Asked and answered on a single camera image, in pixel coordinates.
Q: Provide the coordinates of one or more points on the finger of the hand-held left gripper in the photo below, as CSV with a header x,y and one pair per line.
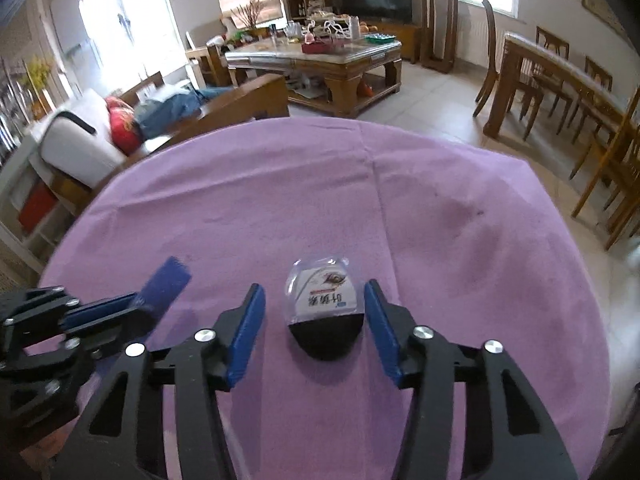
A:
x,y
100,315
167,285

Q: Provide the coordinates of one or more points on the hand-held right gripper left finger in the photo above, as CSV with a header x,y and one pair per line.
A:
x,y
245,340

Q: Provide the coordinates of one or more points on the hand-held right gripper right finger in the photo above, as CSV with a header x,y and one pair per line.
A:
x,y
385,340

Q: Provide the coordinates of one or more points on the clear lidded plastic container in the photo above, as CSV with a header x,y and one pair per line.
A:
x,y
320,305

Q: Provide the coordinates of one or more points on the white shelf unit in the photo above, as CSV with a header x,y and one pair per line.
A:
x,y
30,250

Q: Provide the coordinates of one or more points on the red cushion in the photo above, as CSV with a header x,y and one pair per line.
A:
x,y
122,127

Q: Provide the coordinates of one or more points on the purple tablecloth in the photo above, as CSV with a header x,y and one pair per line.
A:
x,y
300,185

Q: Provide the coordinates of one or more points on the white sofa cushion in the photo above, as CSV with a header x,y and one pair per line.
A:
x,y
75,145

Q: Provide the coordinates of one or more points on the blue clothes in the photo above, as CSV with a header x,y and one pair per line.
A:
x,y
170,107

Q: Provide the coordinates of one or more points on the wooden sofa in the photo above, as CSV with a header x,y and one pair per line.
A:
x,y
240,105

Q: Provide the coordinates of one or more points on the yellow flower branch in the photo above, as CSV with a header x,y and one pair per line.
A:
x,y
39,72

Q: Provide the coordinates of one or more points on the wooden armchair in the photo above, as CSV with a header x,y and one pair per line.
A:
x,y
210,35

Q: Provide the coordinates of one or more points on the wooden coffee table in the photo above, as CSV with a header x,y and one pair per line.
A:
x,y
350,67

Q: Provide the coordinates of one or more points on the bare branch bouquet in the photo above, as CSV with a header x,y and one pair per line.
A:
x,y
250,15

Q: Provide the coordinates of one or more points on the red tray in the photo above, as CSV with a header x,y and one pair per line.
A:
x,y
322,48

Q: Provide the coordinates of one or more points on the wooden dining chair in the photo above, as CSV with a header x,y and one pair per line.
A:
x,y
492,35
625,160
600,72
552,37

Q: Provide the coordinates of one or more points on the green tray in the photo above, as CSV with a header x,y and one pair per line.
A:
x,y
380,37

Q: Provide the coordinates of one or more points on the white carved tissue box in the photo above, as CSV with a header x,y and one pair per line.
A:
x,y
330,27

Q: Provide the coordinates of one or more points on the wooden dining table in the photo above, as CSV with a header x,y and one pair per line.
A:
x,y
530,47

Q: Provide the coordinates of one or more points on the large framed wall picture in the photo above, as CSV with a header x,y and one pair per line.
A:
x,y
600,5

